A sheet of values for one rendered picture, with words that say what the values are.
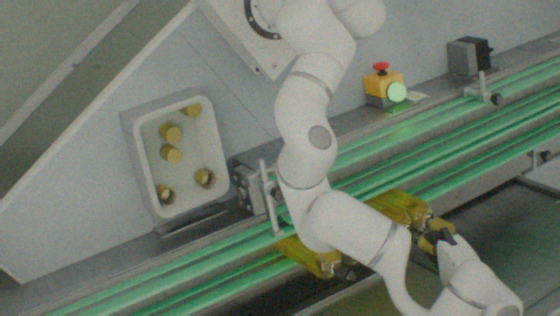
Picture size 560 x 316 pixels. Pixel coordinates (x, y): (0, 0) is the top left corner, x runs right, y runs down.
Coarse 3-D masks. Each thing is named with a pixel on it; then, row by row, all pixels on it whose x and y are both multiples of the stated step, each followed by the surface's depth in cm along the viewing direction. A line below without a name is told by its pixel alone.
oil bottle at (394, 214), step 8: (368, 200) 167; (376, 200) 167; (376, 208) 163; (384, 208) 162; (392, 208) 162; (384, 216) 159; (392, 216) 158; (400, 216) 158; (408, 216) 158; (400, 224) 156; (408, 224) 157
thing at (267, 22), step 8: (256, 0) 156; (264, 0) 155; (272, 0) 152; (280, 0) 150; (256, 8) 157; (264, 8) 155; (272, 8) 153; (256, 16) 157; (264, 16) 157; (272, 16) 154; (264, 24) 158; (272, 24) 159; (272, 32) 160
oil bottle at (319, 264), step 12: (288, 240) 159; (300, 240) 157; (288, 252) 161; (300, 252) 156; (312, 252) 152; (336, 252) 150; (300, 264) 158; (312, 264) 153; (324, 264) 149; (324, 276) 150
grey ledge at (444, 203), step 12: (552, 144) 207; (552, 156) 208; (504, 168) 199; (516, 168) 202; (528, 168) 204; (480, 180) 196; (492, 180) 198; (504, 180) 200; (456, 192) 192; (468, 192) 194; (480, 192) 197; (432, 204) 189; (444, 204) 191; (456, 204) 193
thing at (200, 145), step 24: (144, 120) 150; (168, 120) 160; (192, 120) 163; (144, 144) 159; (192, 144) 164; (216, 144) 159; (144, 168) 152; (168, 168) 163; (192, 168) 166; (216, 168) 163; (192, 192) 164; (216, 192) 162; (168, 216) 157
